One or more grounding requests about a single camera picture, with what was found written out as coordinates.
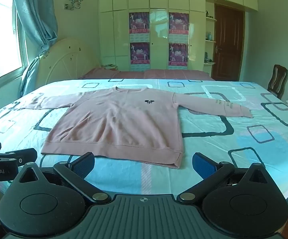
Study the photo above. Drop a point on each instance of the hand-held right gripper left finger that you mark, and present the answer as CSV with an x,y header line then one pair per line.
x,y
83,164

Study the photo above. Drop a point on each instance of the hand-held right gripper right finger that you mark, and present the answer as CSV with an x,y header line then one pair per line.
x,y
203,165

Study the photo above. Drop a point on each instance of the pink sweatshirt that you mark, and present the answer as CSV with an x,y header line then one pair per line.
x,y
119,124

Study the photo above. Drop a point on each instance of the patterned light blue bed sheet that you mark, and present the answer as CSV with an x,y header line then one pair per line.
x,y
221,149

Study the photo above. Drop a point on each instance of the stack of books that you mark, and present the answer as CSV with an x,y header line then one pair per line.
x,y
110,67

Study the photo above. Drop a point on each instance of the cream bed headboard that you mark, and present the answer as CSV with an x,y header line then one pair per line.
x,y
64,62

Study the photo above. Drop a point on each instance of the window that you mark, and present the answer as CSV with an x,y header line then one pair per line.
x,y
2,34

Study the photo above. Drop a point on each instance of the dark wooden chair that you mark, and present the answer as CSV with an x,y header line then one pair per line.
x,y
278,79

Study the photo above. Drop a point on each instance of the white corner shelf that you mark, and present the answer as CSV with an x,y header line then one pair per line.
x,y
208,42

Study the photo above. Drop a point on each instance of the brown wooden door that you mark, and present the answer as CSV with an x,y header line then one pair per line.
x,y
228,42

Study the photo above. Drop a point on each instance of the blue vase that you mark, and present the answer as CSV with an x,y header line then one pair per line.
x,y
209,36

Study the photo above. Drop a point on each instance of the blue curtain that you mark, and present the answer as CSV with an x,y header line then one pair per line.
x,y
40,12

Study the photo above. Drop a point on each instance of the cream glossy wardrobe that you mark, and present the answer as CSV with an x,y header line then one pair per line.
x,y
159,5

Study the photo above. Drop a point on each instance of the pink wall poster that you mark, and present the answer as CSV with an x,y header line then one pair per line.
x,y
178,23
178,56
139,53
139,23

